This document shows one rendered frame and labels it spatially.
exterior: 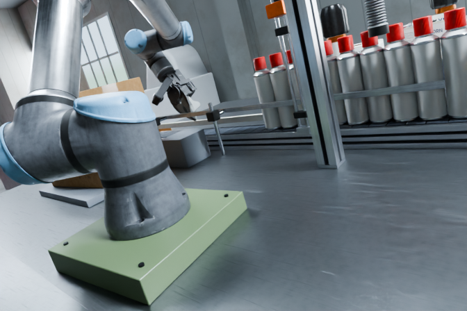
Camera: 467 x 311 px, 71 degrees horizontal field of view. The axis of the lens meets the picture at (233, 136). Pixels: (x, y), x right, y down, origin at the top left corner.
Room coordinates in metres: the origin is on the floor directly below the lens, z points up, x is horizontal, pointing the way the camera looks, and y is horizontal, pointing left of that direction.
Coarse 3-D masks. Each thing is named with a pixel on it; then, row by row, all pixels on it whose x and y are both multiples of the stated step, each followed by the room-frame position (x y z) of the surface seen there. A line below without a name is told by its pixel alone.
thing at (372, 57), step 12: (372, 48) 0.70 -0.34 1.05; (360, 60) 0.73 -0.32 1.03; (372, 60) 0.70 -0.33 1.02; (384, 60) 0.70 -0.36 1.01; (372, 72) 0.70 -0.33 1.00; (384, 72) 0.70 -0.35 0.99; (372, 84) 0.70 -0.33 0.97; (384, 84) 0.70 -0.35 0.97; (372, 96) 0.71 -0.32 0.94; (384, 96) 0.70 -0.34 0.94; (372, 108) 0.71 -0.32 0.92; (384, 108) 0.70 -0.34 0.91; (372, 120) 0.71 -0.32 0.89; (384, 120) 0.70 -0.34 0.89
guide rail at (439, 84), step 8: (384, 88) 0.67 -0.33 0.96; (392, 88) 0.66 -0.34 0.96; (400, 88) 0.65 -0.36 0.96; (408, 88) 0.64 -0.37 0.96; (416, 88) 0.63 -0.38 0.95; (424, 88) 0.62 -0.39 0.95; (432, 88) 0.61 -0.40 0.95; (440, 88) 0.60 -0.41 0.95; (336, 96) 0.74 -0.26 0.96; (344, 96) 0.73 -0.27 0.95; (352, 96) 0.72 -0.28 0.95; (360, 96) 0.71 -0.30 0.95; (256, 104) 0.91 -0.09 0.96; (264, 104) 0.89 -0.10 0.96; (272, 104) 0.87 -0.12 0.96; (280, 104) 0.85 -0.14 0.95; (288, 104) 0.83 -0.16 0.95; (192, 112) 1.09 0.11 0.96; (200, 112) 1.07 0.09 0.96
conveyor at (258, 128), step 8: (392, 120) 0.70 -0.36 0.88; (416, 120) 0.66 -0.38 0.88; (440, 120) 0.62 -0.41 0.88; (448, 120) 0.61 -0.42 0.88; (456, 120) 0.60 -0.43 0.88; (464, 120) 0.58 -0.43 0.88; (208, 128) 1.17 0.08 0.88; (224, 128) 1.09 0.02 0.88; (232, 128) 1.06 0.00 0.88; (240, 128) 1.03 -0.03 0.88; (248, 128) 1.00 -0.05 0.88; (256, 128) 0.97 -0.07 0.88; (264, 128) 0.94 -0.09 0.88; (280, 128) 0.89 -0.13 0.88; (288, 128) 0.87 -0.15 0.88; (168, 136) 1.23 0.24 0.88
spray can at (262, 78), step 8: (256, 64) 0.91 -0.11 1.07; (264, 64) 0.91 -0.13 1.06; (256, 72) 0.91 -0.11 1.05; (264, 72) 0.90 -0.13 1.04; (256, 80) 0.91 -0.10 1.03; (264, 80) 0.90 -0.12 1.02; (256, 88) 0.92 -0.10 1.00; (264, 88) 0.90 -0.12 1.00; (272, 88) 0.90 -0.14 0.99; (264, 96) 0.90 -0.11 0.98; (272, 96) 0.90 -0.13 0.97; (264, 112) 0.91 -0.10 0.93; (272, 112) 0.90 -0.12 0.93; (264, 120) 0.92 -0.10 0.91; (272, 120) 0.90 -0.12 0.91; (272, 128) 0.90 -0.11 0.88
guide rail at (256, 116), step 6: (258, 114) 1.01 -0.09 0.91; (198, 120) 1.19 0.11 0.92; (204, 120) 1.17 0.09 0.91; (222, 120) 1.11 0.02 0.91; (228, 120) 1.09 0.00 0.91; (234, 120) 1.07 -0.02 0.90; (240, 120) 1.05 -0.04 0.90; (246, 120) 1.04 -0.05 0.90; (252, 120) 1.02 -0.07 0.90; (258, 120) 1.00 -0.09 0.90; (162, 126) 1.35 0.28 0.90; (168, 126) 1.32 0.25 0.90; (174, 126) 1.29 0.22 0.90; (180, 126) 1.27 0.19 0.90
